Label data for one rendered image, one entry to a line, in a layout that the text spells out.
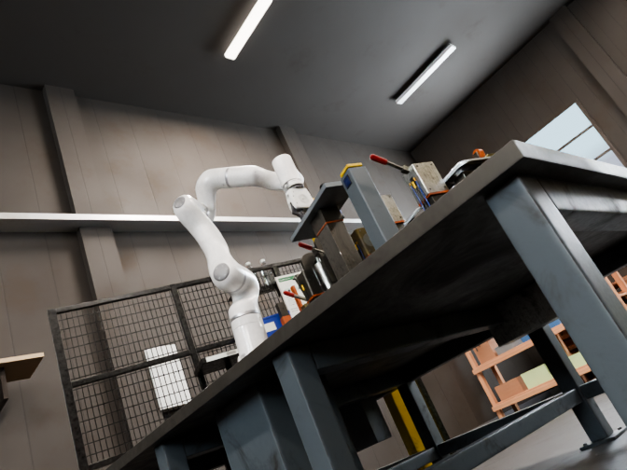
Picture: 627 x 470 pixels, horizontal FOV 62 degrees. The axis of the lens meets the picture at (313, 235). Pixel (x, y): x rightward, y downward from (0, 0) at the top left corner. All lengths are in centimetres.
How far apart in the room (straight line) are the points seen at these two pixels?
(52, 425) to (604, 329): 414
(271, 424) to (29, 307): 349
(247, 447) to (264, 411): 17
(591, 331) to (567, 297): 6
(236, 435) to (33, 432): 285
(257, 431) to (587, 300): 116
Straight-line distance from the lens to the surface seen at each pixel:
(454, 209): 104
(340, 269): 186
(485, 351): 773
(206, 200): 233
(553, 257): 100
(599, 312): 98
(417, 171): 172
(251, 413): 181
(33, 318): 492
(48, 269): 517
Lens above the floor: 33
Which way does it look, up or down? 23 degrees up
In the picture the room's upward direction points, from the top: 24 degrees counter-clockwise
